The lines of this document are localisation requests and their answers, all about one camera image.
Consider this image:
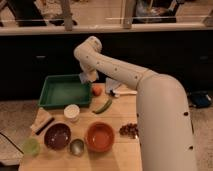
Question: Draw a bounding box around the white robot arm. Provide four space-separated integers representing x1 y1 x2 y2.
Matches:
74 36 197 171

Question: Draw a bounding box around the green plastic tray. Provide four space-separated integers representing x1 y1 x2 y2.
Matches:
38 74 92 109

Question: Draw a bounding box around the green plastic cup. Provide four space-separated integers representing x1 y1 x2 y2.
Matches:
22 138 40 156

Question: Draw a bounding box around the white round container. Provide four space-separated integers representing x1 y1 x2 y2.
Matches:
64 104 80 122

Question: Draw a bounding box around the small metal cup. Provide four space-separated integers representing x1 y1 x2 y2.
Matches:
69 139 84 156

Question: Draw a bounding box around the pile of dried fruit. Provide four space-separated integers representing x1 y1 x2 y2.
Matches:
119 123 138 139

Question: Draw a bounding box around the green chili pepper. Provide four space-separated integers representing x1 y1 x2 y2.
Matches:
92 99 112 114

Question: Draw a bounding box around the blue black floor device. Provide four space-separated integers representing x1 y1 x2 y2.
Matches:
189 91 212 108

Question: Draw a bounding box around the orange bowl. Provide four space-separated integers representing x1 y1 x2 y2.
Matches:
84 122 115 153

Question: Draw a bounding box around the orange tomato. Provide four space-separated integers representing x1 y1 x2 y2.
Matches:
92 85 102 97

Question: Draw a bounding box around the purple bowl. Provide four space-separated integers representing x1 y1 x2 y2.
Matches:
44 123 71 150

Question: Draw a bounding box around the wooden brush block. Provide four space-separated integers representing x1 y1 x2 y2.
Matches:
30 115 54 135

